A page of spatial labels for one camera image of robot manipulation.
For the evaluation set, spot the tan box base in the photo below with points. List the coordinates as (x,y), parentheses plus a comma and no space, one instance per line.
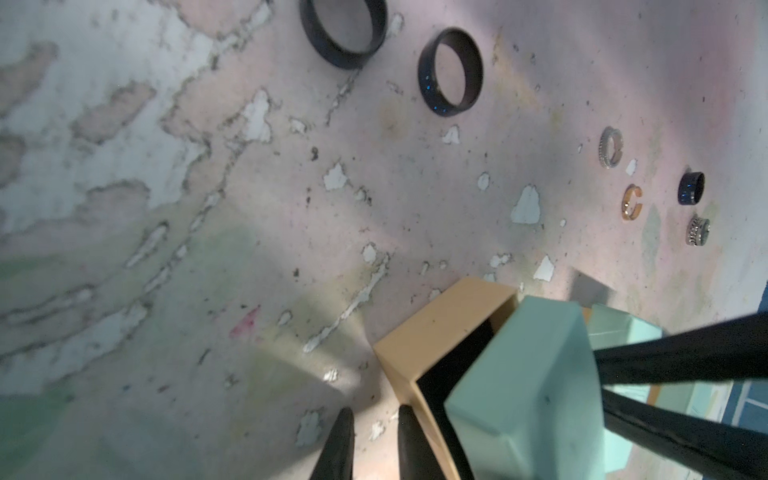
(426,356)

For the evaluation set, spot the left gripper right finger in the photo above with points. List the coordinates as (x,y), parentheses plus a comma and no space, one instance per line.
(416,458)

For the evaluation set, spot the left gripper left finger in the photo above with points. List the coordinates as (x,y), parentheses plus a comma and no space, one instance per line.
(337,456)

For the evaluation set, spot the green lid box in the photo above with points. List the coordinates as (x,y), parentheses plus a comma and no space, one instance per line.
(608,328)
(530,407)

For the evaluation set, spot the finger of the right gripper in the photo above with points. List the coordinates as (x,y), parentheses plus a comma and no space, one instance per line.
(731,350)
(715,450)

